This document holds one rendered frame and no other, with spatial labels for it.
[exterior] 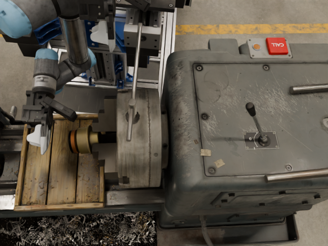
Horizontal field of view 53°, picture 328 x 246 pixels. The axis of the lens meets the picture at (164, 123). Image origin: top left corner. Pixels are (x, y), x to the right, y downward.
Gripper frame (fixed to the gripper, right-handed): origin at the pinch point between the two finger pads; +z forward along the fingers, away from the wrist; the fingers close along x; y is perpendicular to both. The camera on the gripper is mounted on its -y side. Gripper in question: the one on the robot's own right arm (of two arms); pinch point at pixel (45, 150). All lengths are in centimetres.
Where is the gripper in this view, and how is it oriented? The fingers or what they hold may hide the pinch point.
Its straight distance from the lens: 108.1
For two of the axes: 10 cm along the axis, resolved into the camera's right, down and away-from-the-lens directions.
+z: 0.4, 9.4, -3.5
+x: 1.3, -3.5, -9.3
